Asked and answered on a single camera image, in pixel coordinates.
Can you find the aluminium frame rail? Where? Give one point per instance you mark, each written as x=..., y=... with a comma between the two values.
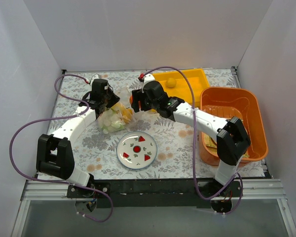
x=55, y=156

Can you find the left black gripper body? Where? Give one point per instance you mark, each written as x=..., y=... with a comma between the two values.
x=108, y=101

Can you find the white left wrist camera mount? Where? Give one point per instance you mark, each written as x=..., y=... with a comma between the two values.
x=94, y=77

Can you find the yellow plastic tray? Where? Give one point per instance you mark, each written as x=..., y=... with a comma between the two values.
x=196, y=78

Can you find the wrinkled fake yellow lemon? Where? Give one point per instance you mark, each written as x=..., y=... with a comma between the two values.
x=127, y=115

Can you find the clear zip top bag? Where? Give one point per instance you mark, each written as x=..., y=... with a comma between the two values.
x=111, y=119

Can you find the orange plastic tub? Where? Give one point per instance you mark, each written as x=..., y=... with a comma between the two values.
x=226, y=102

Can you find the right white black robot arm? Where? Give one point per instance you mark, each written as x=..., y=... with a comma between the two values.
x=230, y=135

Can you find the floral pattern table mat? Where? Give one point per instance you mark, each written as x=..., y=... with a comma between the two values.
x=95, y=152

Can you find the smooth fake yellow lemon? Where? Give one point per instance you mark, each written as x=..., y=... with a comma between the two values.
x=171, y=82

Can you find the green bamboo placemat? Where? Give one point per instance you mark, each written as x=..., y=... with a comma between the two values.
x=209, y=150

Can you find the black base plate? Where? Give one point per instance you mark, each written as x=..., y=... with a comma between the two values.
x=153, y=192

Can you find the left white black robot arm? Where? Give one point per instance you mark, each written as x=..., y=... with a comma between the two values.
x=54, y=152

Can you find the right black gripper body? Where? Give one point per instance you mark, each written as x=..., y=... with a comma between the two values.
x=138, y=101

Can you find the watermelon pattern ceramic plate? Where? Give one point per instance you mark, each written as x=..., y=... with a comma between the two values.
x=136, y=150

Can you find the fake orange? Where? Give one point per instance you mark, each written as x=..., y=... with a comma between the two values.
x=131, y=99

